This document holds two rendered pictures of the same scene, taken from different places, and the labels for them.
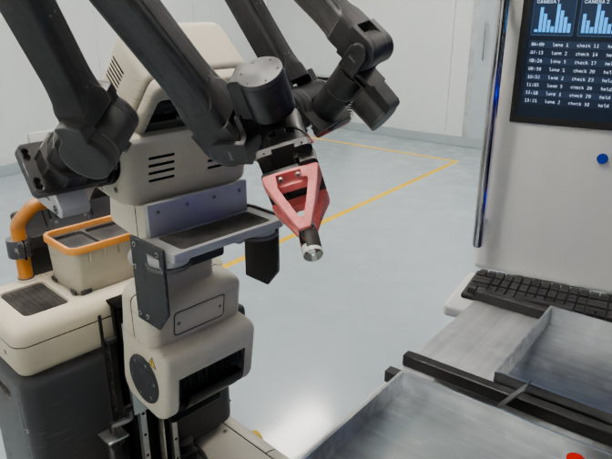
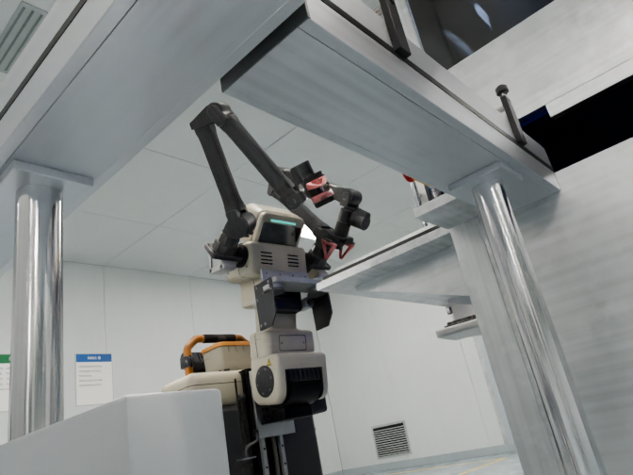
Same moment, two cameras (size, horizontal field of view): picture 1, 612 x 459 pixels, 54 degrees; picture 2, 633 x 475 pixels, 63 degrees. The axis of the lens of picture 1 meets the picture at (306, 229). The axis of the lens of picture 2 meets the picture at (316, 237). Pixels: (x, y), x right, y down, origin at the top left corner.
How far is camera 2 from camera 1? 1.20 m
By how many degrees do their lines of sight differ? 42
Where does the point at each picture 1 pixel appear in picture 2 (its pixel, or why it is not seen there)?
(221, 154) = (291, 201)
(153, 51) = (263, 163)
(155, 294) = (267, 305)
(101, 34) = not seen: hidden behind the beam
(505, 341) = not seen: hidden behind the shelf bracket
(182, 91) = (274, 177)
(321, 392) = not seen: outside the picture
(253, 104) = (300, 172)
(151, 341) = (267, 350)
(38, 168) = (214, 248)
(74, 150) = (232, 222)
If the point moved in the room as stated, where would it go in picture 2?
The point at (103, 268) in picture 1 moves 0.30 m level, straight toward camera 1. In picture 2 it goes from (235, 358) to (246, 340)
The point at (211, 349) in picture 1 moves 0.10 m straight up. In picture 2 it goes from (301, 356) to (297, 328)
